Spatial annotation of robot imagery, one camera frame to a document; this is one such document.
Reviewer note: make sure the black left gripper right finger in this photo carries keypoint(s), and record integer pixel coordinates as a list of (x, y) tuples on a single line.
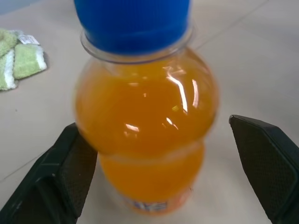
[(268, 168)]

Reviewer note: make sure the orange soda bottle blue cap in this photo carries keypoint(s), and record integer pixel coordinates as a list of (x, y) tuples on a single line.
[(144, 112)]

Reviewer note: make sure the green and white towel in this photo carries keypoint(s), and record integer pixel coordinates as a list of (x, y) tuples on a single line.
[(16, 58)]

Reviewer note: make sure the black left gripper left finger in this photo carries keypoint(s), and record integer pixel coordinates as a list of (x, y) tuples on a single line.
[(53, 182)]

